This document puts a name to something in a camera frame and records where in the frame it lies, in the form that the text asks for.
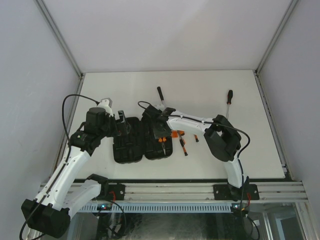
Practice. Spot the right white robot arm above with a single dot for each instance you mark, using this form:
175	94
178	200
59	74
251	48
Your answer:
224	141

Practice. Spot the black handled claw hammer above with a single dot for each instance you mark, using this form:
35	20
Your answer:
161	95

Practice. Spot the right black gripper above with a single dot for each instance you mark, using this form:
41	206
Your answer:
158	134

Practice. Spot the black orange handled screwdriver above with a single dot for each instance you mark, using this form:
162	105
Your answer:
229	102

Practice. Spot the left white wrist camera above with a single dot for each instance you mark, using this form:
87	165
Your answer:
106	103

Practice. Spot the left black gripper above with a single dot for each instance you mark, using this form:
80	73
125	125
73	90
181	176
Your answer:
125	127

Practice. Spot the black plastic tool case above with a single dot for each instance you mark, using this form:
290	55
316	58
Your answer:
139	143

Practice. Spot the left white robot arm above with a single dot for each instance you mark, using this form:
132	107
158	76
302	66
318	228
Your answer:
52	210

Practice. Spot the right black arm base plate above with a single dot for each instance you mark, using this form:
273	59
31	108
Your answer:
226	192

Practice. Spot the aluminium front frame rail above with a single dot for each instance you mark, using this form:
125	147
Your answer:
202	192

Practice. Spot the orange handled needle-nose pliers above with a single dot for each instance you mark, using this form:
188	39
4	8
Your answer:
162	141

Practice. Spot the blue slotted cable duct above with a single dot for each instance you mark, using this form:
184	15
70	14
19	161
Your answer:
125	207

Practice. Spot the orange grip bit screwdriver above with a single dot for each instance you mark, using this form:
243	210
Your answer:
182	133

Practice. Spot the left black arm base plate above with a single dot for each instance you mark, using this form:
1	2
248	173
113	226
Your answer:
112	192

